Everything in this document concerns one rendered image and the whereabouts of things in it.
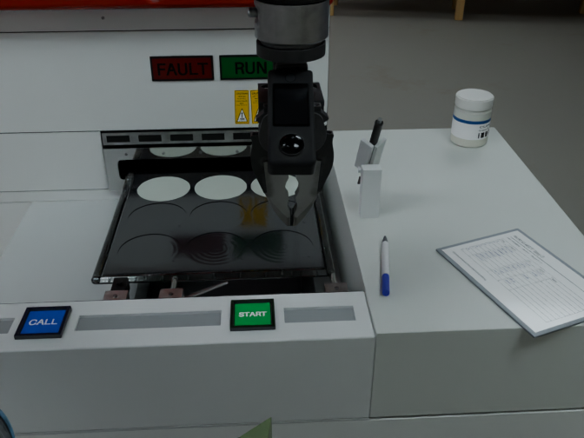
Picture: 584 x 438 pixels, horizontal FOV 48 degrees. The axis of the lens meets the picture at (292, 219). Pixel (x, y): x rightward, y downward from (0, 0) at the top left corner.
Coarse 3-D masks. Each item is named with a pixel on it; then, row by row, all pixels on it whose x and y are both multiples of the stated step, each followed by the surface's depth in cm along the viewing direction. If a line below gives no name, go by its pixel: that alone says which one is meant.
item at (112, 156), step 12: (156, 144) 134; (168, 144) 134; (180, 144) 134; (192, 144) 134; (204, 144) 134; (216, 144) 134; (228, 144) 134; (240, 144) 134; (108, 156) 133; (120, 156) 133; (132, 156) 133; (144, 156) 133; (156, 156) 134; (168, 156) 134; (180, 156) 134; (192, 156) 134; (204, 156) 134; (216, 156) 134; (228, 156) 134; (240, 156) 135; (108, 168) 134; (108, 180) 136; (120, 180) 136
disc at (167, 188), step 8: (168, 176) 131; (144, 184) 128; (152, 184) 128; (160, 184) 128; (168, 184) 128; (176, 184) 128; (184, 184) 128; (144, 192) 125; (152, 192) 125; (160, 192) 125; (168, 192) 125; (176, 192) 125; (184, 192) 125; (152, 200) 123; (160, 200) 123; (168, 200) 123
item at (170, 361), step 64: (0, 320) 84; (128, 320) 84; (192, 320) 84; (320, 320) 84; (0, 384) 81; (64, 384) 82; (128, 384) 82; (192, 384) 83; (256, 384) 84; (320, 384) 84
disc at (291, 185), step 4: (292, 176) 131; (256, 180) 130; (288, 180) 130; (292, 180) 130; (296, 180) 130; (252, 184) 128; (256, 184) 128; (288, 184) 128; (292, 184) 128; (296, 184) 128; (252, 188) 127; (256, 188) 127; (260, 188) 127; (288, 188) 127; (292, 188) 127; (296, 188) 127; (256, 192) 125; (260, 192) 125; (292, 192) 125
